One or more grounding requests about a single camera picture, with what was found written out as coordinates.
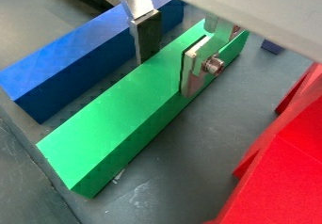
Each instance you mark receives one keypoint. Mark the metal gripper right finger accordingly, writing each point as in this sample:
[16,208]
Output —
[200,59]

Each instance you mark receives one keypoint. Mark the blue long block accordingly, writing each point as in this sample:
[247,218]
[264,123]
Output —
[48,79]

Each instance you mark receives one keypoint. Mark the green long block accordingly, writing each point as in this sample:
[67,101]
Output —
[95,143]

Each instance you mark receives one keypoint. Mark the red cross-shaped block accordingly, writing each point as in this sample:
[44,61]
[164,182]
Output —
[279,173]

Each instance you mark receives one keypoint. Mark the purple E-shaped block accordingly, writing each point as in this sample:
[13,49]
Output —
[270,46]

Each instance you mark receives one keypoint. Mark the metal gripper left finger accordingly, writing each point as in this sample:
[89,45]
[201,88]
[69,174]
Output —
[144,20]

